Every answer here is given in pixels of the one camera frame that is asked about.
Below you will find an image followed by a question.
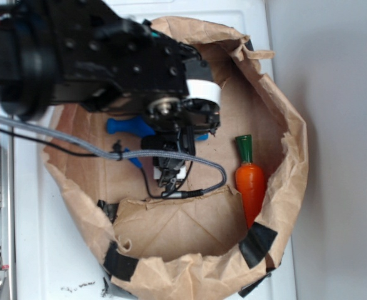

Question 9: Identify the orange toy carrot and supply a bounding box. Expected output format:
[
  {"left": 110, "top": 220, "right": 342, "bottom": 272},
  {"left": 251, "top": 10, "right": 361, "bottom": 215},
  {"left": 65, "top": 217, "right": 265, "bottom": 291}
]
[{"left": 235, "top": 134, "right": 266, "bottom": 229}]

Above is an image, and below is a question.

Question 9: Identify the brown paper bag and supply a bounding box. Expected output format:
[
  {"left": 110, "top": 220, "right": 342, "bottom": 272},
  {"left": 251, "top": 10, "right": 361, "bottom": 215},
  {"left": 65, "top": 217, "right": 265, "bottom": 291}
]
[{"left": 42, "top": 16, "right": 309, "bottom": 299}]

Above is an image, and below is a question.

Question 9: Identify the black cable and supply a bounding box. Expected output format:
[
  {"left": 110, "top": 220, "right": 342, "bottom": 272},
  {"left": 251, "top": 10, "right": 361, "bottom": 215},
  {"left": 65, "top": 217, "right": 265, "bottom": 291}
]
[{"left": 0, "top": 122, "right": 194, "bottom": 199}]

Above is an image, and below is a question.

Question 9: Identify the grey braided cable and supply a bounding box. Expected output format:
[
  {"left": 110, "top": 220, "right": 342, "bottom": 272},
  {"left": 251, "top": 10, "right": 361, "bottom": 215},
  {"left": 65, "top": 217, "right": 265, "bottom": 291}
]
[{"left": 0, "top": 111, "right": 227, "bottom": 198}]

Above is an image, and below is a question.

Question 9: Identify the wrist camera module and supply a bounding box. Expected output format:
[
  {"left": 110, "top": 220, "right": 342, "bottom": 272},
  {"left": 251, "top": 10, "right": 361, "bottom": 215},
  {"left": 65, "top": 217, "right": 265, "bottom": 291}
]
[{"left": 141, "top": 126, "right": 196, "bottom": 194}]

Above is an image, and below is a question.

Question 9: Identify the aluminium frame rail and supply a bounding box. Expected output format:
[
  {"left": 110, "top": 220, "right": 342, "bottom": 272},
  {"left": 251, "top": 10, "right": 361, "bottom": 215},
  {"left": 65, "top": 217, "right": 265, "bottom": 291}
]
[{"left": 0, "top": 124, "right": 17, "bottom": 299}]

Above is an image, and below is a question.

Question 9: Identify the blue plastic bottle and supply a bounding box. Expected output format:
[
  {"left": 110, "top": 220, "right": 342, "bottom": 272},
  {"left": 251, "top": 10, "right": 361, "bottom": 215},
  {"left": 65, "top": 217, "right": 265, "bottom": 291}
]
[{"left": 106, "top": 116, "right": 209, "bottom": 168}]

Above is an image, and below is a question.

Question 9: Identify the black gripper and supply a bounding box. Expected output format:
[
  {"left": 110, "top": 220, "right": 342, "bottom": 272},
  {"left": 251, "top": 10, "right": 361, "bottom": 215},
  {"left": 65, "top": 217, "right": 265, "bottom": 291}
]
[{"left": 86, "top": 19, "right": 220, "bottom": 134}]

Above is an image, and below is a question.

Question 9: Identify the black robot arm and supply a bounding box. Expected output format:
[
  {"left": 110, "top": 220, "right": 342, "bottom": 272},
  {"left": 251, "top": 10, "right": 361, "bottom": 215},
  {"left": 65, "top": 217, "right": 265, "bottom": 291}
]
[{"left": 0, "top": 1, "right": 220, "bottom": 134}]

